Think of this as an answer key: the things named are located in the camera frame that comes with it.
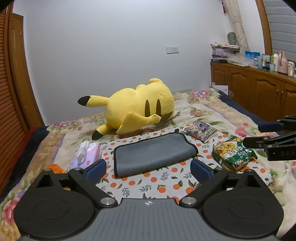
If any purple and grey towel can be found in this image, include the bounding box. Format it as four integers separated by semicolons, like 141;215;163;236
113;132;198;177

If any pink tissue pack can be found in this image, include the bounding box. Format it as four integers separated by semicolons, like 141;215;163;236
67;141;101;171

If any orange print white cloth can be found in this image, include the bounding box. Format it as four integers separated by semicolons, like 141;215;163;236
96;128;273;202

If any green instant noodle bag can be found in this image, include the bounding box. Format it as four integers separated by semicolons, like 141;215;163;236
212;136;257;173

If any purple snack packet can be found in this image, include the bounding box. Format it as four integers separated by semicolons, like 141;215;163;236
184;121;217;143

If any wooden sideboard cabinet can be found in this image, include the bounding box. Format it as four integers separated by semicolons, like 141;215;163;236
210;62;295;121

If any floral bed quilt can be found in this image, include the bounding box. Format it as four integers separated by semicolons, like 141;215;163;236
1;89;295;240

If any yellow Pikachu plush toy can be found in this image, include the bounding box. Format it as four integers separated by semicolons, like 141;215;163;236
78;78;175;140

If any white paper beside bed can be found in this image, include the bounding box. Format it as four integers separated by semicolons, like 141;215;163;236
212;82;229;95

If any pink bottle on cabinet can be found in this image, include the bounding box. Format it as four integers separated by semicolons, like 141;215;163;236
278;51;288;75

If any blue box on cabinet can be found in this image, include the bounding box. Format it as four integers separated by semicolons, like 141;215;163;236
244;51;261;66

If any wooden louvred wardrobe door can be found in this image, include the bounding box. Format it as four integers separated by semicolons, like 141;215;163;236
1;3;48;199

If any stack of papers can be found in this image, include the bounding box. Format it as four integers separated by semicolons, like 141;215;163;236
210;42;240;63

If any beige tied curtain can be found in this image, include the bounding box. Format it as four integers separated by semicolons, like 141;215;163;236
222;0;250;53

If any white wall switch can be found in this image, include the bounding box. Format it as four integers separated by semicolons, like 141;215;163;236
166;47;179;54

